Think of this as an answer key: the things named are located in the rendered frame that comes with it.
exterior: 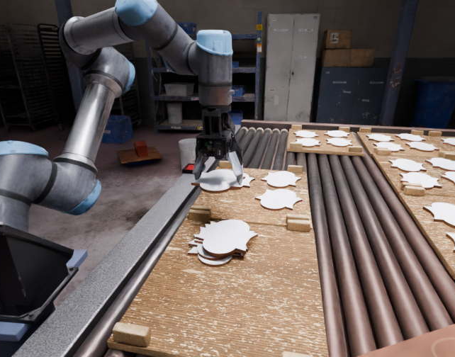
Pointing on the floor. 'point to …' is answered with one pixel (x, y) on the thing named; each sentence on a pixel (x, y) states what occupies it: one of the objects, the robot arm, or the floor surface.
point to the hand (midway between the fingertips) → (219, 180)
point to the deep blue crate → (118, 129)
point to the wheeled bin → (435, 101)
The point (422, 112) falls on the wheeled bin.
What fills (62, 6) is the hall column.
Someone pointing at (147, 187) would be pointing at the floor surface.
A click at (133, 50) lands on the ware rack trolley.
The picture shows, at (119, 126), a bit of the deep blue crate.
